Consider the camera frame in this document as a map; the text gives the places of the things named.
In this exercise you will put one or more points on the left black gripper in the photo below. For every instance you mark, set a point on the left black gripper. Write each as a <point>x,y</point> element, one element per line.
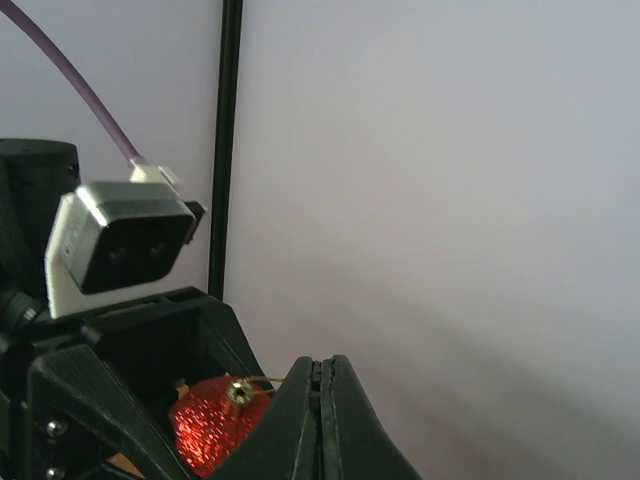
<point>67,414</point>

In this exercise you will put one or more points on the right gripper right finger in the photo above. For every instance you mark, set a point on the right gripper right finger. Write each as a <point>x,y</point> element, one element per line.
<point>354,443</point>

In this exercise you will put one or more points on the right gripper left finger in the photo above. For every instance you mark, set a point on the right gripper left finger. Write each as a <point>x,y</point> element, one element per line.
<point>287,442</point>

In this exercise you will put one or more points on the red ball ornament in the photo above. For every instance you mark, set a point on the red ball ornament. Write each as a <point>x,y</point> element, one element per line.
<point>213,417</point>

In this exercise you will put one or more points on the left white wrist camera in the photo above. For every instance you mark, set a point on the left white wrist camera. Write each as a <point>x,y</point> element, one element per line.
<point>112,242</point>

